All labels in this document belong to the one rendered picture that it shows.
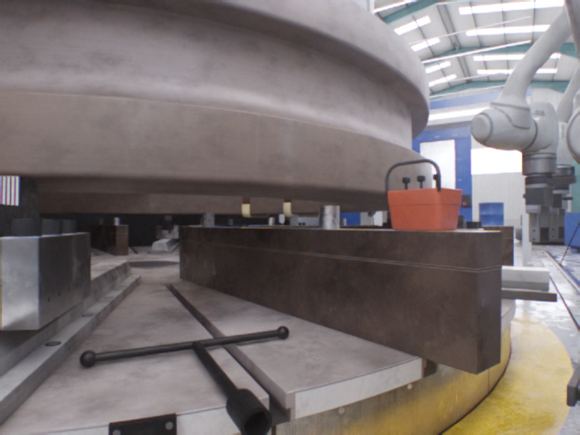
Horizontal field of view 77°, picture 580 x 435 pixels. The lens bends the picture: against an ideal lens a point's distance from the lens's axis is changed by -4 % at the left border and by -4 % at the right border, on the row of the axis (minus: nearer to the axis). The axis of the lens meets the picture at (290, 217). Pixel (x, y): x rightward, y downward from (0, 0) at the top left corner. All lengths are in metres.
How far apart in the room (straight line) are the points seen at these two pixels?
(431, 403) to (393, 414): 0.19
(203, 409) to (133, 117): 0.92
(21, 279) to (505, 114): 1.25
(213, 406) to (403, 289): 0.65
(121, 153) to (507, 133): 1.14
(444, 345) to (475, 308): 0.15
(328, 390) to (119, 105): 1.07
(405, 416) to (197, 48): 1.48
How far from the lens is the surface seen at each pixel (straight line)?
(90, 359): 1.20
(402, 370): 1.20
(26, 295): 1.05
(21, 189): 1.25
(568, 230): 10.88
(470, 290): 1.10
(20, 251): 1.04
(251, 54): 1.70
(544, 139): 1.25
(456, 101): 6.66
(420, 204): 1.18
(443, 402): 1.48
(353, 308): 1.38
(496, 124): 1.12
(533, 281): 2.33
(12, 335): 1.16
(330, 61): 1.96
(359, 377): 1.09
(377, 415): 1.22
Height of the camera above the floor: 0.71
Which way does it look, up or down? 1 degrees up
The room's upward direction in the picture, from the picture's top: straight up
